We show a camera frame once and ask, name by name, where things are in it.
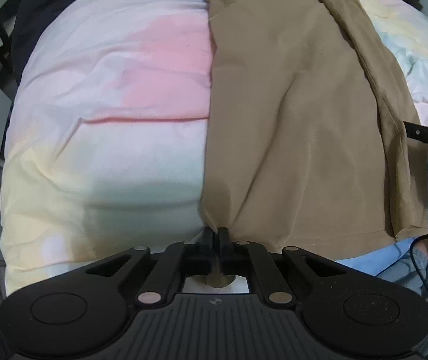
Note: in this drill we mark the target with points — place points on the tan hoodie jacket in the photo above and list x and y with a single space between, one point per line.
306 142

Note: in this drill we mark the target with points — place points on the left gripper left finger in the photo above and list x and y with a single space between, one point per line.
180 260

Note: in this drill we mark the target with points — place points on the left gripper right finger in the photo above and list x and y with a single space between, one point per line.
253 261

